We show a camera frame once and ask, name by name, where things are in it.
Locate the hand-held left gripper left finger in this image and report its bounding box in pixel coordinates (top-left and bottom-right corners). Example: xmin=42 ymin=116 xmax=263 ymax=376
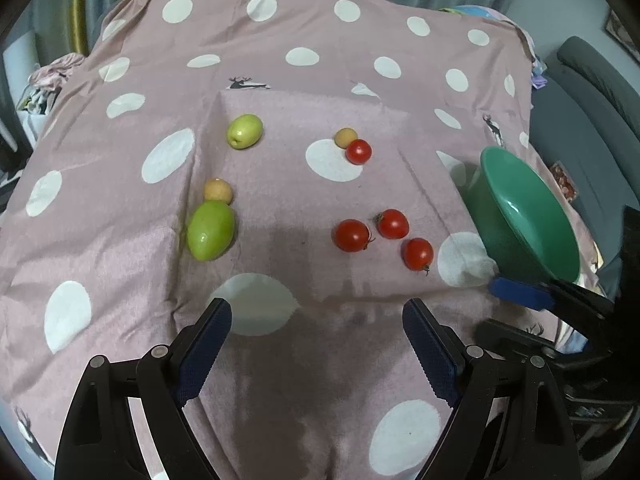
xmin=54 ymin=297 xmax=233 ymax=480

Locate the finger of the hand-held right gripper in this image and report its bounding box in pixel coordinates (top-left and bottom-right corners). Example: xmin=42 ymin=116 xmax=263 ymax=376
xmin=489 ymin=276 xmax=617 ymax=319

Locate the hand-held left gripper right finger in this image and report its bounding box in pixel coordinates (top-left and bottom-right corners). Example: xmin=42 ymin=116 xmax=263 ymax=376
xmin=402 ymin=298 xmax=584 ymax=480

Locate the green bowl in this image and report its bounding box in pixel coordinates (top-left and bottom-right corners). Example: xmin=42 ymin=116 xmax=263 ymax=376
xmin=464 ymin=146 xmax=582 ymax=286

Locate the red cherry tomato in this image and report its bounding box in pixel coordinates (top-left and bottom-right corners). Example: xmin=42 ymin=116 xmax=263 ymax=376
xmin=375 ymin=209 xmax=411 ymax=240
xmin=402 ymin=238 xmax=435 ymax=277
xmin=346 ymin=139 xmax=373 ymax=166
xmin=333 ymin=218 xmax=376 ymax=253

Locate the large green jujube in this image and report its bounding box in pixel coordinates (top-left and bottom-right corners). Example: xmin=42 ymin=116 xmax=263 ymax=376
xmin=187 ymin=201 xmax=237 ymax=262

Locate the red patterned packet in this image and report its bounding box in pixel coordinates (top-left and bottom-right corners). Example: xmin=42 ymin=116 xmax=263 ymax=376
xmin=551 ymin=161 xmax=577 ymax=202

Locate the grey sofa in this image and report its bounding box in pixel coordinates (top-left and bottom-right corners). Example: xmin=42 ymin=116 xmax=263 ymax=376
xmin=529 ymin=35 xmax=640 ymax=293

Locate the small green jujube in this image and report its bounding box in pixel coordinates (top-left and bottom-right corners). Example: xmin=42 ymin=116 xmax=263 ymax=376
xmin=227 ymin=114 xmax=264 ymax=150

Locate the blue and yellow cloth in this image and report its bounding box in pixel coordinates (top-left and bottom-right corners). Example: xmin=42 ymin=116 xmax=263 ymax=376
xmin=439 ymin=4 xmax=507 ymax=20

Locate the pink polka dot blanket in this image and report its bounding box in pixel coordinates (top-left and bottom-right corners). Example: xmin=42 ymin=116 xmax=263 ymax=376
xmin=0 ymin=0 xmax=603 ymax=480

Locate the pile of pink clothes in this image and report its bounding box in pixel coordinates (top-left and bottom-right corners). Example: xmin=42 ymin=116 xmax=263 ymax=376
xmin=27 ymin=53 xmax=87 ymax=92

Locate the gold curtain strip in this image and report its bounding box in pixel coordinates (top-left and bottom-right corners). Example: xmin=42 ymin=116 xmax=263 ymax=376
xmin=69 ymin=0 xmax=103 ymax=56

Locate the dark picture frame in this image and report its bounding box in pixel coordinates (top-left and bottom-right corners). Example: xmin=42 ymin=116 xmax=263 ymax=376
xmin=604 ymin=9 xmax=629 ymax=43

